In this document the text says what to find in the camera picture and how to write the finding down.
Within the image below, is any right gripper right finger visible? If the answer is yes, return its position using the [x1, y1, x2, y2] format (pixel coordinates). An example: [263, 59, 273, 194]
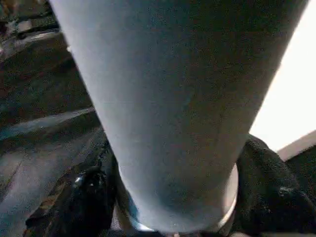
[222, 134, 316, 237]

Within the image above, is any white plastic table top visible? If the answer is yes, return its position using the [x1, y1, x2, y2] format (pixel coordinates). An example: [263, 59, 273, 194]
[112, 0, 316, 234]

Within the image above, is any white plastic table leg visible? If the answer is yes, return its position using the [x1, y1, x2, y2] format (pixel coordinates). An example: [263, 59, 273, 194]
[48, 0, 314, 234]

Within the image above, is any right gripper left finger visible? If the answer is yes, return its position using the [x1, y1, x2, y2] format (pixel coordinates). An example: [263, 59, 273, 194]
[24, 137, 119, 237]

